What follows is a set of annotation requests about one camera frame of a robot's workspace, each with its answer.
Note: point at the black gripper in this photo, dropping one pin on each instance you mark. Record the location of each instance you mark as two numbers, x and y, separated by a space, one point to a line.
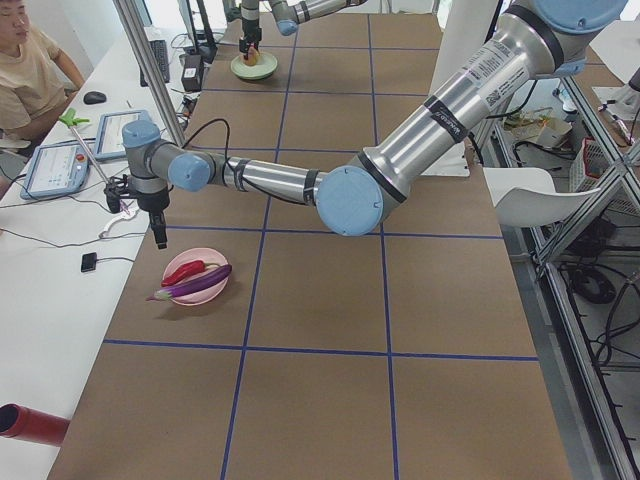
249 33
150 202

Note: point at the yellow pink peach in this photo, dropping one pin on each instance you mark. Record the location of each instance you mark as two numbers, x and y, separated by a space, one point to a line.
251 57

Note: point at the red chili pepper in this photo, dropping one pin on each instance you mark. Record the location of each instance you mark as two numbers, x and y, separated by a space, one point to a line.
185 271

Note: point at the purple eggplant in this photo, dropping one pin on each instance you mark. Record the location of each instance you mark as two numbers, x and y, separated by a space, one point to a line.
210 278

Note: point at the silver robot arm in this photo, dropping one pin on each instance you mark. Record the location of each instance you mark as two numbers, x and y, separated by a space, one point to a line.
533 39
287 17

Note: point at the light green plate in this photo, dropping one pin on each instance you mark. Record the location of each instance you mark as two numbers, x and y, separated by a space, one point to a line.
264 67

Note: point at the small black square device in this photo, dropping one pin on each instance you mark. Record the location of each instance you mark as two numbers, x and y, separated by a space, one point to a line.
88 262

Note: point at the far teach pendant tablet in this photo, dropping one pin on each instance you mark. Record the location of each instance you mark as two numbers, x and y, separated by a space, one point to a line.
108 141

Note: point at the teach pendant tablet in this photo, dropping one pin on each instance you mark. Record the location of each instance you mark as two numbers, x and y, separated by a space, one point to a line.
55 170
108 141

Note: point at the pink plate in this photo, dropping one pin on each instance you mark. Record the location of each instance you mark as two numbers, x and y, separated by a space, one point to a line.
207 255

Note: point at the black keyboard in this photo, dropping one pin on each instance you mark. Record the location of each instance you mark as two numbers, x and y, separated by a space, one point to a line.
160 53

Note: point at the near teach pendant tablet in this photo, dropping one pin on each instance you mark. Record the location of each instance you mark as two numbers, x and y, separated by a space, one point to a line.
55 170

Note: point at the long metal grabber stick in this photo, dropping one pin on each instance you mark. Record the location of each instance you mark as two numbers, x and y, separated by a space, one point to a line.
71 121

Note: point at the black computer mouse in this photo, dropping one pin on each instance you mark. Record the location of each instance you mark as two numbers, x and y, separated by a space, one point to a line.
94 97

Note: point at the seated person beige shirt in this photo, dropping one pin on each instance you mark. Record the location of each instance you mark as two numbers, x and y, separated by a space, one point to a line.
38 78

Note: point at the red cylinder bottle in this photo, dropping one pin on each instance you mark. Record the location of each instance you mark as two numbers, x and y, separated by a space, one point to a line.
26 424

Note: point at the white plastic chair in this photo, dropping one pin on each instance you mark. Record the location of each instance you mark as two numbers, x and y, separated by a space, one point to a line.
527 197

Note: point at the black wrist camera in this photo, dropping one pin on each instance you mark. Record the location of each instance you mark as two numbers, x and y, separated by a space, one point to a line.
117 194

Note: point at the aluminium frame post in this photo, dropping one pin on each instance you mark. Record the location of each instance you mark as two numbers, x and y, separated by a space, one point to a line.
133 26

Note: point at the white wire basket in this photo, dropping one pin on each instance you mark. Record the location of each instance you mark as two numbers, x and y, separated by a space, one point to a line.
588 166

